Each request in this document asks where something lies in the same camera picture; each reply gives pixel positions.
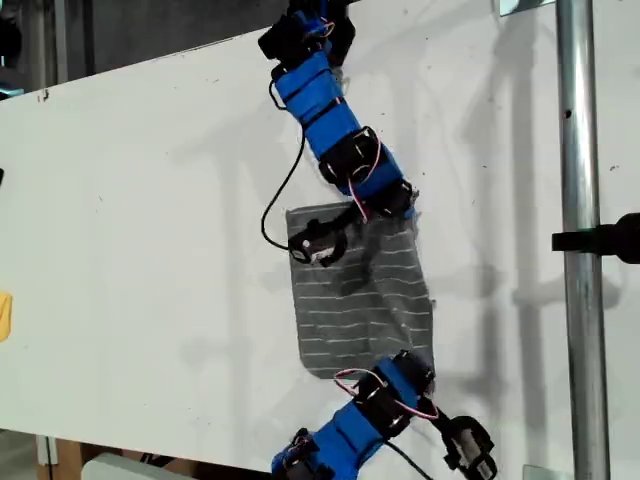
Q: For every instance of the grey striped towel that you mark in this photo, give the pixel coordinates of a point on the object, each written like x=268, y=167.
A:
x=340, y=320

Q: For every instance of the black clamp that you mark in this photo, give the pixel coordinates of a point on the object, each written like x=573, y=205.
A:
x=600, y=239

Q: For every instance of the shiny metal plate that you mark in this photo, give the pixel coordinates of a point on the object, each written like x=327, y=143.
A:
x=520, y=6

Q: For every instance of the wooden table leg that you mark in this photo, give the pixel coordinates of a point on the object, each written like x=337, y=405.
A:
x=67, y=452

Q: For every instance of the grey vertical bar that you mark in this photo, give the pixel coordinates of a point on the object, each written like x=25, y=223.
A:
x=60, y=40

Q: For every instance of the yellow object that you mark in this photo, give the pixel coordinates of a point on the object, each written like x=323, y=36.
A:
x=5, y=315

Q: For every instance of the black camera stalk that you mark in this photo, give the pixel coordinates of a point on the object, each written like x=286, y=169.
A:
x=442, y=422
x=347, y=219

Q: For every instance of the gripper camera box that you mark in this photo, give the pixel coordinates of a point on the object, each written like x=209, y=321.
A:
x=470, y=445
x=317, y=242

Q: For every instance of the steel post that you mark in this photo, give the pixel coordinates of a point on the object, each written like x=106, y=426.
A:
x=580, y=150

